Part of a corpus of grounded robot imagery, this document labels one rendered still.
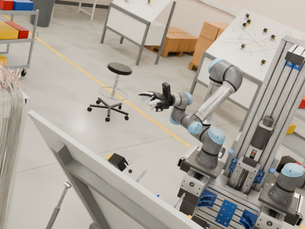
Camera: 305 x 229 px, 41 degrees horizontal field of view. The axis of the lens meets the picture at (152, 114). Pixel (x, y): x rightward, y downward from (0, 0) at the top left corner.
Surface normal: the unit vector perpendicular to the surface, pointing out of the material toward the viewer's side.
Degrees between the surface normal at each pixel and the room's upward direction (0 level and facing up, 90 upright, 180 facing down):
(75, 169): 37
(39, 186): 0
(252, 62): 50
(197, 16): 90
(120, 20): 90
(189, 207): 90
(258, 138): 90
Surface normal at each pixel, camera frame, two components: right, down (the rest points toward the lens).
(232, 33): -0.36, -0.48
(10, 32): 0.76, 0.45
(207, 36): -0.67, 0.12
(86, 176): -0.11, -0.59
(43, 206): 0.28, -0.87
